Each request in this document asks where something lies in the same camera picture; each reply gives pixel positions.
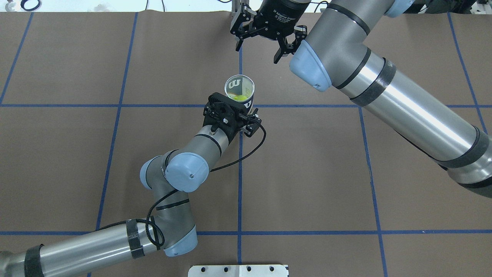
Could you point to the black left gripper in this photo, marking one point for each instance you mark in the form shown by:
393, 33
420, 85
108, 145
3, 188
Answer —
251, 126

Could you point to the yellow Wilson tennis ball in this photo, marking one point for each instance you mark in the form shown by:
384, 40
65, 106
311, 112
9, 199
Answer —
238, 98

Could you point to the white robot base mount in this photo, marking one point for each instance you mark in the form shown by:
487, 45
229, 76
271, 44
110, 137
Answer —
255, 270

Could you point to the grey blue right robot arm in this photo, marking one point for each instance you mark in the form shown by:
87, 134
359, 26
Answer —
333, 54

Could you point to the blue tape roll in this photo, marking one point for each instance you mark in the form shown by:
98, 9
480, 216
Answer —
30, 5

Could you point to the aluminium frame post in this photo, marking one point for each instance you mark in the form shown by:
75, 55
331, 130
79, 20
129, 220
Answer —
236, 7

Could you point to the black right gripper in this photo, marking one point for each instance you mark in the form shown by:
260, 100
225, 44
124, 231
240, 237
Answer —
280, 17

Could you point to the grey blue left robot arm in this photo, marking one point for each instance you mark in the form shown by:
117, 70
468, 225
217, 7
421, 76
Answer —
68, 170

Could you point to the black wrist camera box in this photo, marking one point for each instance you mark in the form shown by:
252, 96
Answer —
223, 110

